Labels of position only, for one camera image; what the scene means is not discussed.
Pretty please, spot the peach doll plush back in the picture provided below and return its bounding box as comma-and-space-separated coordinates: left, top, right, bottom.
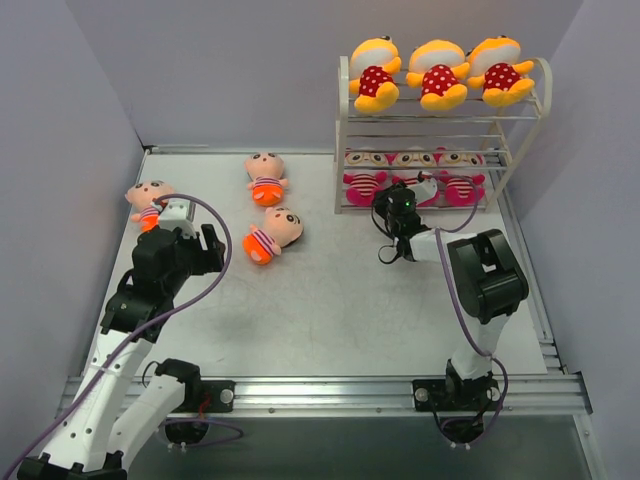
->
244, 152, 289, 207

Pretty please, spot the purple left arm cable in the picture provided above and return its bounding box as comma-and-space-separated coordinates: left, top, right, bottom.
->
9, 193, 246, 480

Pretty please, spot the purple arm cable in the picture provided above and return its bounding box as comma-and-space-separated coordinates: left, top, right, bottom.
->
417, 172, 511, 449
9, 193, 246, 480

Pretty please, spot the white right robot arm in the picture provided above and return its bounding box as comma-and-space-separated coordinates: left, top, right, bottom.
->
372, 181, 529, 412

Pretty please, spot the peach doll plush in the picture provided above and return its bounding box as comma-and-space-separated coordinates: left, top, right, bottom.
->
125, 180, 175, 232
244, 152, 289, 207
242, 207, 304, 266

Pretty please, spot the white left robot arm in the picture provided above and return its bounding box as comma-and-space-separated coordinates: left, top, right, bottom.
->
11, 224, 231, 479

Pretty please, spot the pink panda plush front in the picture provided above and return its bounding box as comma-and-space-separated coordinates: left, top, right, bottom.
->
435, 147, 485, 207

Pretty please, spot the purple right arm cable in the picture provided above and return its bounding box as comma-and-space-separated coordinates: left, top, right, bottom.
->
417, 172, 511, 449

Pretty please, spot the cream metal-rod shelf rack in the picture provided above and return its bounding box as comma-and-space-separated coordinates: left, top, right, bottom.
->
333, 56, 553, 214

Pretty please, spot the aluminium front mounting rail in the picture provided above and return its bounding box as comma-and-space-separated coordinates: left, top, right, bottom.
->
176, 373, 592, 418

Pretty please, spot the pink panda plush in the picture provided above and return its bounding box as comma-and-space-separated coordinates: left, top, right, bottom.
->
435, 147, 485, 207
389, 151, 437, 188
343, 150, 389, 208

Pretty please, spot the pink panda plush back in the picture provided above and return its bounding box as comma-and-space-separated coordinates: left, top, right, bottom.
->
343, 150, 389, 208

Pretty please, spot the yellow plush red dotted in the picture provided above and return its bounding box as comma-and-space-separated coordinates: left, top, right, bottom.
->
406, 39, 470, 112
349, 36, 402, 114
466, 35, 535, 108

